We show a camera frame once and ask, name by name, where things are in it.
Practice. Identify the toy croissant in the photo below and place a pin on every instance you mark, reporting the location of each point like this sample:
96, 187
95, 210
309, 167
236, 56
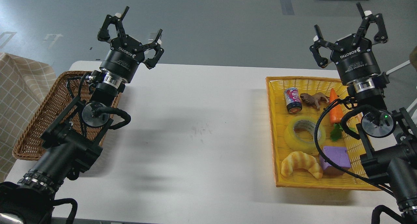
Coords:
301, 160

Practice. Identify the white chair base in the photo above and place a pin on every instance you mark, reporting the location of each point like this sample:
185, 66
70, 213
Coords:
402, 88

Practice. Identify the beige checkered cloth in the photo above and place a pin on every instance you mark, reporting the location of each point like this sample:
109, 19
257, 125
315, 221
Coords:
24, 83

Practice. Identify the yellow plastic basket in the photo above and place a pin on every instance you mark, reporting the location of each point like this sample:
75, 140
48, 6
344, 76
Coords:
280, 119

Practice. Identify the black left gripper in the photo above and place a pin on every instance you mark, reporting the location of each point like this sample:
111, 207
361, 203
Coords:
126, 53

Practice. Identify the small drink can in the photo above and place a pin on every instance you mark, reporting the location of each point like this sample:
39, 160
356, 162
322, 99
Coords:
292, 99

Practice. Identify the yellow tape roll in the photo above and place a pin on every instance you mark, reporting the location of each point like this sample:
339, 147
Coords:
299, 134

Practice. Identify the brown toy animal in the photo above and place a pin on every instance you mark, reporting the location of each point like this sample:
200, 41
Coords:
315, 99

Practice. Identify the orange toy carrot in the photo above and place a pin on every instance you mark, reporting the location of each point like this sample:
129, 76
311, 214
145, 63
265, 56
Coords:
335, 117

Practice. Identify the purple block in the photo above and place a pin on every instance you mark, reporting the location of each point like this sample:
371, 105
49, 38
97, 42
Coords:
339, 156

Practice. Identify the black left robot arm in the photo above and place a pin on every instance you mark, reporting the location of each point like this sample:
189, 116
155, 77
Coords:
72, 139

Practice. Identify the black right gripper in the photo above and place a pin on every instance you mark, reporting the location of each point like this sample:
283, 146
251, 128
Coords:
355, 59

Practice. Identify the brown wicker basket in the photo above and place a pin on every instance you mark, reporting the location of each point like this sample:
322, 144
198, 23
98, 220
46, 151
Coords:
29, 145

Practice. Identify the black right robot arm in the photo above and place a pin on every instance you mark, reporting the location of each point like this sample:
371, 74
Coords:
388, 138

